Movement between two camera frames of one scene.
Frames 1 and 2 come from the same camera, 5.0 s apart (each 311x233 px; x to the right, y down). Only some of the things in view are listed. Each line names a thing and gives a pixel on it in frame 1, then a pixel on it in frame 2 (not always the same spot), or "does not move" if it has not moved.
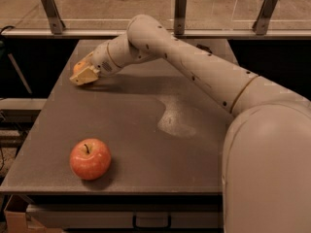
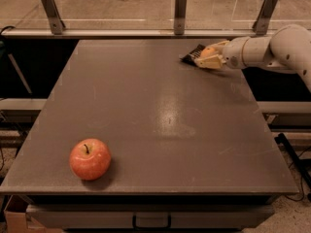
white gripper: x=101 y=62 → x=235 y=52
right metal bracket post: x=263 y=17 does not move
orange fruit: x=80 y=66 → x=207 y=51
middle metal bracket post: x=180 y=11 does not move
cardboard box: x=17 y=221 does not move
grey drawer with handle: x=131 y=216 does not move
